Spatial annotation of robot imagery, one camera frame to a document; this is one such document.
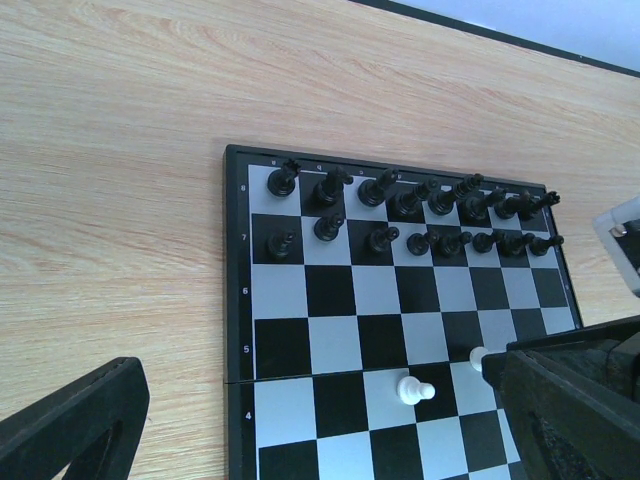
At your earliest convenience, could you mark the black pawn column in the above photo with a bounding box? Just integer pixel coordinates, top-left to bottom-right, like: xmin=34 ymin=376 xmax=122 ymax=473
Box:
xmin=314 ymin=213 xmax=345 ymax=242
xmin=266 ymin=230 xmax=296 ymax=261
xmin=367 ymin=226 xmax=399 ymax=254

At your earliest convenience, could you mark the black pawn left column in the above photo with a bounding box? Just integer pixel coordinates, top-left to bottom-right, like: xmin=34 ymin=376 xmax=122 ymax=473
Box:
xmin=266 ymin=230 xmax=296 ymax=261

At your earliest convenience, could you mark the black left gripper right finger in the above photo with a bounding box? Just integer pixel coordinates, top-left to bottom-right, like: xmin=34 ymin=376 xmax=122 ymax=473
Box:
xmin=482 ymin=349 xmax=640 ymax=480

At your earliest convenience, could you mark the black knight piece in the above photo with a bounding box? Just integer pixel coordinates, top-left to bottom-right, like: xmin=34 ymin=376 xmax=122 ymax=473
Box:
xmin=314 ymin=166 xmax=353 ymax=205

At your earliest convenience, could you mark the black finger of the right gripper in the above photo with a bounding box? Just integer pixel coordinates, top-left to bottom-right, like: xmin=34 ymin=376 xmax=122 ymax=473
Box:
xmin=507 ymin=315 xmax=639 ymax=395

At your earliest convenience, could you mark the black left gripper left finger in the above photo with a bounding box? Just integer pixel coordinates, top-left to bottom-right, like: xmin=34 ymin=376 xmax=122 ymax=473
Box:
xmin=1 ymin=357 xmax=150 ymax=479

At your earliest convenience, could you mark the black bishop piece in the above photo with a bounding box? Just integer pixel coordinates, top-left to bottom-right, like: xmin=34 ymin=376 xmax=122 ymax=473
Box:
xmin=357 ymin=169 xmax=399 ymax=207

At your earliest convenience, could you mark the black and white chessboard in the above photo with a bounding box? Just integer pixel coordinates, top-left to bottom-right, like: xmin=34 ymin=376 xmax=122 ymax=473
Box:
xmin=224 ymin=145 xmax=582 ymax=479

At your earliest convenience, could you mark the black rook corner piece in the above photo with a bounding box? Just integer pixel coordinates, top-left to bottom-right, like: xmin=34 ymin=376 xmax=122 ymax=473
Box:
xmin=267 ymin=159 xmax=301 ymax=198

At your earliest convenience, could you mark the white pawn on board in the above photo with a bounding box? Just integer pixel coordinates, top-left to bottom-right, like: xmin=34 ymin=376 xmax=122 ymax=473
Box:
xmin=469 ymin=346 xmax=490 ymax=372
xmin=396 ymin=375 xmax=436 ymax=406

